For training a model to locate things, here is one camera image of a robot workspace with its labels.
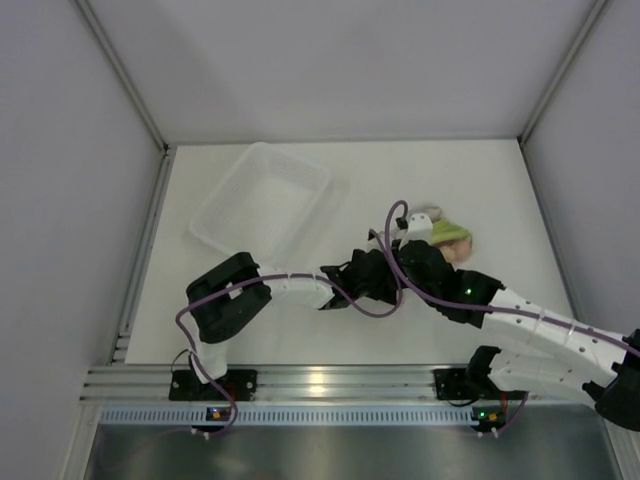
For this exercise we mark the aluminium frame post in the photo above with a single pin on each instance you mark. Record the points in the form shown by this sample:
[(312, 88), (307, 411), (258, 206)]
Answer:
[(577, 43), (98, 32)]

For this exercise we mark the clear zip top bag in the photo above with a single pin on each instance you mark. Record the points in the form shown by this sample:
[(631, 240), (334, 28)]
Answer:
[(433, 211)]

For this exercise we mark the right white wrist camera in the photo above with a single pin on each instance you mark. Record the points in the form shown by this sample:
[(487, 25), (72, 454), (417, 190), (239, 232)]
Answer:
[(415, 227)]

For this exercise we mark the right aluminium frame post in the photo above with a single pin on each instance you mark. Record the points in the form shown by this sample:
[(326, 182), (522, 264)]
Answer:
[(577, 43)]

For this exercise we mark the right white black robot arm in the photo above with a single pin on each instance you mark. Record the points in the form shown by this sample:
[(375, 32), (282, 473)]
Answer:
[(559, 356)]

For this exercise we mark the left aluminium frame post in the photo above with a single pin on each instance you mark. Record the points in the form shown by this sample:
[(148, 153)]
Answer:
[(98, 32)]

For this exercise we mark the translucent white plastic basket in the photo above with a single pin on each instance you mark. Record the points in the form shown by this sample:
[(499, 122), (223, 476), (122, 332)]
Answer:
[(261, 203)]

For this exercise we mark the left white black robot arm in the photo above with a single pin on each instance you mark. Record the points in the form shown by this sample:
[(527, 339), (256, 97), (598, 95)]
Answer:
[(225, 299)]

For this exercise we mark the aluminium rail base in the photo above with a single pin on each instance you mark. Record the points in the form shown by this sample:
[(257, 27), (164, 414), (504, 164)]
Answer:
[(295, 384)]

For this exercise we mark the white slotted cable duct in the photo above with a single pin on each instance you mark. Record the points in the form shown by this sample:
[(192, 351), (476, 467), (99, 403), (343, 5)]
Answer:
[(210, 416)]

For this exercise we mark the fake green leek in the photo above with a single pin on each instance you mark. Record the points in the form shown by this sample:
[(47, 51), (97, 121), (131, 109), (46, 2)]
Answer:
[(444, 231)]

